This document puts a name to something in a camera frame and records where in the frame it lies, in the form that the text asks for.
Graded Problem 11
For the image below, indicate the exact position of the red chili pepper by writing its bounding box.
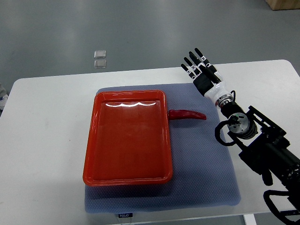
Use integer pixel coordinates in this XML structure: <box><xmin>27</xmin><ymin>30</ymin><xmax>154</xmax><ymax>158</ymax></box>
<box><xmin>168</xmin><ymin>110</ymin><xmax>207</xmax><ymax>120</ymax></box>

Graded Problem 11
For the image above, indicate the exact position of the white table leg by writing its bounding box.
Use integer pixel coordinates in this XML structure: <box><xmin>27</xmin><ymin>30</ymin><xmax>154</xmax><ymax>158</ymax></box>
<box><xmin>243</xmin><ymin>214</ymin><xmax>257</xmax><ymax>225</ymax></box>

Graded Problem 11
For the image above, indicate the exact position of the red plastic tray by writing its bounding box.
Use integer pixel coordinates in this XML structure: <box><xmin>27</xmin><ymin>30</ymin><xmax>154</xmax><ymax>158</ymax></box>
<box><xmin>83</xmin><ymin>90</ymin><xmax>173</xmax><ymax>187</ymax></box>

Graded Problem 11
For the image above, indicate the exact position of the black label tag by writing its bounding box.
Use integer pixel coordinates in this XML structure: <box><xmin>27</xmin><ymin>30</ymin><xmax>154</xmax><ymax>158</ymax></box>
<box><xmin>118</xmin><ymin>213</ymin><xmax>133</xmax><ymax>218</ymax></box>

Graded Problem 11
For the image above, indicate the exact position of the blue-grey textured mat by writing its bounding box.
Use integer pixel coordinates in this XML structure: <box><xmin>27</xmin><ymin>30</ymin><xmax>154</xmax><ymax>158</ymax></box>
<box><xmin>85</xmin><ymin>83</ymin><xmax>240</xmax><ymax>214</ymax></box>

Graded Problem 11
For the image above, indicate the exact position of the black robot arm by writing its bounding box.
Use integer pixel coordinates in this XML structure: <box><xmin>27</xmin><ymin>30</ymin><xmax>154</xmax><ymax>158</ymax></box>
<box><xmin>215</xmin><ymin>91</ymin><xmax>300</xmax><ymax>225</ymax></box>

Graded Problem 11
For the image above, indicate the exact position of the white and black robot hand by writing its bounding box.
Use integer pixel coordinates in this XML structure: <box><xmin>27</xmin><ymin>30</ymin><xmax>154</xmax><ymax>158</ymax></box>
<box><xmin>181</xmin><ymin>48</ymin><xmax>235</xmax><ymax>108</ymax></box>

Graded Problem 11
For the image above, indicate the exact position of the upper metal floor plate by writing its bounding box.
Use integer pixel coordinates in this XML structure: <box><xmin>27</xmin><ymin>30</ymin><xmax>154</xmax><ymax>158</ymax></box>
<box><xmin>94</xmin><ymin>50</ymin><xmax>106</xmax><ymax>59</ymax></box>

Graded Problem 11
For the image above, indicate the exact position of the white shoe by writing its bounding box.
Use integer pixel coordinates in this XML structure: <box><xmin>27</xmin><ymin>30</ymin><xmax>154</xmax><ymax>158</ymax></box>
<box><xmin>0</xmin><ymin>83</ymin><xmax>8</xmax><ymax>111</ymax></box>

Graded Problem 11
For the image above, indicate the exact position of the cardboard box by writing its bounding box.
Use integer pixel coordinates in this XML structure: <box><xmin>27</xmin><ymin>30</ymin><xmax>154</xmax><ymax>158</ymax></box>
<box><xmin>265</xmin><ymin>0</ymin><xmax>300</xmax><ymax>11</ymax></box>

